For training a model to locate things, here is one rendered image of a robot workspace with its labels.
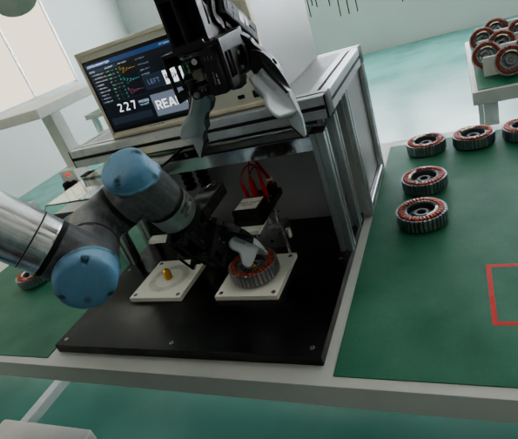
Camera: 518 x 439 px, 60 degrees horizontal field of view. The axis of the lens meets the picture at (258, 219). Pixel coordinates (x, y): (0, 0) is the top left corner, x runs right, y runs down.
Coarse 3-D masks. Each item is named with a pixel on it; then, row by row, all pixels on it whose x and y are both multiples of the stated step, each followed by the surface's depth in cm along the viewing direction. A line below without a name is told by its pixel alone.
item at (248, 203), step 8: (272, 192) 106; (280, 192) 107; (240, 200) 102; (248, 200) 101; (256, 200) 100; (264, 200) 99; (272, 200) 103; (240, 208) 99; (248, 208) 97; (256, 208) 96; (264, 208) 99; (272, 208) 102; (240, 216) 98; (248, 216) 98; (256, 216) 97; (264, 216) 98; (240, 224) 99; (248, 224) 99; (256, 224) 98; (264, 224) 99; (248, 232) 97; (256, 232) 96
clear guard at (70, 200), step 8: (160, 152) 104; (168, 152) 102; (176, 152) 100; (160, 160) 98; (168, 160) 97; (88, 176) 106; (96, 176) 104; (80, 184) 102; (88, 184) 100; (96, 184) 98; (64, 192) 100; (72, 192) 98; (80, 192) 96; (88, 192) 94; (56, 200) 96; (64, 200) 94; (72, 200) 92; (80, 200) 91; (48, 208) 95; (56, 208) 94; (64, 208) 93; (72, 208) 92
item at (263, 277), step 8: (256, 256) 101; (264, 256) 99; (272, 256) 97; (232, 264) 99; (240, 264) 100; (256, 264) 99; (264, 264) 95; (272, 264) 95; (232, 272) 97; (240, 272) 95; (248, 272) 95; (256, 272) 94; (264, 272) 94; (272, 272) 95; (232, 280) 97; (240, 280) 95; (248, 280) 94; (256, 280) 94; (264, 280) 94
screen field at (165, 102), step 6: (168, 90) 97; (180, 90) 96; (150, 96) 100; (156, 96) 99; (162, 96) 98; (168, 96) 98; (174, 96) 97; (156, 102) 100; (162, 102) 99; (168, 102) 99; (174, 102) 98; (186, 102) 97; (156, 108) 101; (162, 108) 100; (168, 108) 100; (174, 108) 99; (180, 108) 99; (186, 108) 98; (162, 114) 101
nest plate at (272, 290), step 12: (288, 264) 99; (228, 276) 102; (276, 276) 96; (288, 276) 97; (228, 288) 98; (240, 288) 97; (252, 288) 95; (264, 288) 94; (276, 288) 92; (216, 300) 97; (228, 300) 96; (240, 300) 95; (252, 300) 94
